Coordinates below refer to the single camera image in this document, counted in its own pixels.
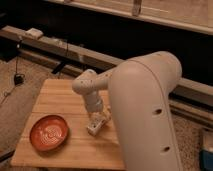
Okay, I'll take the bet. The white block on ledge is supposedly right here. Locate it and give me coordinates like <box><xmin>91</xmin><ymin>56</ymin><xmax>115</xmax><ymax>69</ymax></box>
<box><xmin>25</xmin><ymin>28</ymin><xmax>43</xmax><ymax>39</ymax></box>

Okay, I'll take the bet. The blue white box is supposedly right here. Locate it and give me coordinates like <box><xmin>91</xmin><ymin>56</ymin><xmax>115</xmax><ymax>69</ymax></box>
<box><xmin>198</xmin><ymin>129</ymin><xmax>213</xmax><ymax>171</ymax></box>

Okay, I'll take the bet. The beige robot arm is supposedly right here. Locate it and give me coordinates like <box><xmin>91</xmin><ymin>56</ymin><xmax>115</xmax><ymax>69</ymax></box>
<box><xmin>72</xmin><ymin>51</ymin><xmax>183</xmax><ymax>171</ymax></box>

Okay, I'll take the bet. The black cable with plug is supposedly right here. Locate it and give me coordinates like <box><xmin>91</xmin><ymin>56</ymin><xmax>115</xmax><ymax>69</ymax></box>
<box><xmin>0</xmin><ymin>35</ymin><xmax>25</xmax><ymax>104</ymax></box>

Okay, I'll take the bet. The white patterned bottle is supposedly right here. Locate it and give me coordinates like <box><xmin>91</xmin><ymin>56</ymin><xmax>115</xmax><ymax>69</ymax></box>
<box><xmin>86</xmin><ymin>114</ymin><xmax>111</xmax><ymax>136</ymax></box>

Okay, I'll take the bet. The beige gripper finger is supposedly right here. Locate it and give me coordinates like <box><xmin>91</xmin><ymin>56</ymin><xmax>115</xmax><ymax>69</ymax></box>
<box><xmin>103</xmin><ymin>107</ymin><xmax>111</xmax><ymax>120</ymax></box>
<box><xmin>88</xmin><ymin>113</ymin><xmax>96</xmax><ymax>120</ymax></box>

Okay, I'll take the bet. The wooden ledge rail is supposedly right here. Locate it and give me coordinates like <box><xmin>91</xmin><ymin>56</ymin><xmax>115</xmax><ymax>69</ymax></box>
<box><xmin>0</xmin><ymin>26</ymin><xmax>213</xmax><ymax>126</ymax></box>

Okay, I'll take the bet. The upper wooden shelf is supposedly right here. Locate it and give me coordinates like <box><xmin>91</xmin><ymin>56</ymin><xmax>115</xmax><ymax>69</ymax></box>
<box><xmin>46</xmin><ymin>0</ymin><xmax>213</xmax><ymax>35</ymax></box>

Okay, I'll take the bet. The red ceramic bowl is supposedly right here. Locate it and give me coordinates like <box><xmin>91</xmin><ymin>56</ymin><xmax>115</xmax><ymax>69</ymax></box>
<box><xmin>29</xmin><ymin>115</ymin><xmax>69</xmax><ymax>152</ymax></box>

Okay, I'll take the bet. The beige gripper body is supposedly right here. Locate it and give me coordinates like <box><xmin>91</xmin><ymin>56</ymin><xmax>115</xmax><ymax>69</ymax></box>
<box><xmin>83</xmin><ymin>91</ymin><xmax>104</xmax><ymax>113</ymax></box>

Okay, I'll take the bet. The wooden board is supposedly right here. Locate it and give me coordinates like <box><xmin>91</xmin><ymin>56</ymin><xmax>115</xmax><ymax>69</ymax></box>
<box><xmin>11</xmin><ymin>79</ymin><xmax>124</xmax><ymax>171</ymax></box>

